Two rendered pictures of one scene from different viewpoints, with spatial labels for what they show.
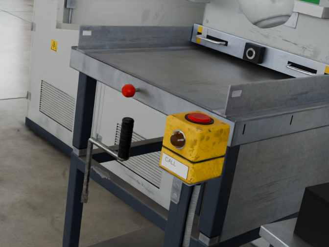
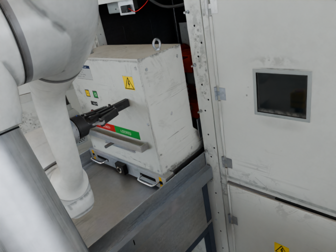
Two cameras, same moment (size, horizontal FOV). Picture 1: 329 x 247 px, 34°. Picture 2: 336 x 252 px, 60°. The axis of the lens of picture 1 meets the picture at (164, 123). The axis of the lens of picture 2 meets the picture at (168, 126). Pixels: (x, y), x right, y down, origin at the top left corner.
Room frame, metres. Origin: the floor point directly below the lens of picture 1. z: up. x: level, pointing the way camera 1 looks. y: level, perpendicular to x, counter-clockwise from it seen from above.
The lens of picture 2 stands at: (0.44, -0.49, 1.59)
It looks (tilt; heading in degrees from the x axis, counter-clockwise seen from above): 25 degrees down; 1
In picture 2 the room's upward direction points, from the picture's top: 11 degrees counter-clockwise
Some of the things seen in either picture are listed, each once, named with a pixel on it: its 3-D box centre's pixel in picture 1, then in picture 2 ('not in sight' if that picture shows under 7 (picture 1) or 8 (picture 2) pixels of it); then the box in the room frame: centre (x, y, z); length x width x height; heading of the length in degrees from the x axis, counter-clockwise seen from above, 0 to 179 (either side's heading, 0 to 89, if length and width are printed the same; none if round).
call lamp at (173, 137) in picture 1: (176, 139); not in sight; (0.82, -0.02, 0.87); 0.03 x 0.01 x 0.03; 45
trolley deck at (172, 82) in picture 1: (229, 80); (111, 192); (1.49, -0.17, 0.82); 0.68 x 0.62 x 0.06; 135
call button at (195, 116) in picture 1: (199, 120); not in sight; (0.85, -0.06, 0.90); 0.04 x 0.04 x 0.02
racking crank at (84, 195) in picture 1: (105, 162); not in sight; (1.29, 0.14, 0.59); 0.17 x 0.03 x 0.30; 45
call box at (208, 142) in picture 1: (194, 146); not in sight; (0.85, -0.06, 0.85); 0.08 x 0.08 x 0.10; 45
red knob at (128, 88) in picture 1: (131, 90); not in sight; (1.24, 0.09, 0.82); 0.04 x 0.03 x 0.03; 135
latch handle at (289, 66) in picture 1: (304, 70); (148, 180); (1.43, -0.35, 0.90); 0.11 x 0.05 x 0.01; 45
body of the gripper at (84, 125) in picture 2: not in sight; (85, 123); (1.33, -0.20, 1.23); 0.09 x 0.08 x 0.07; 135
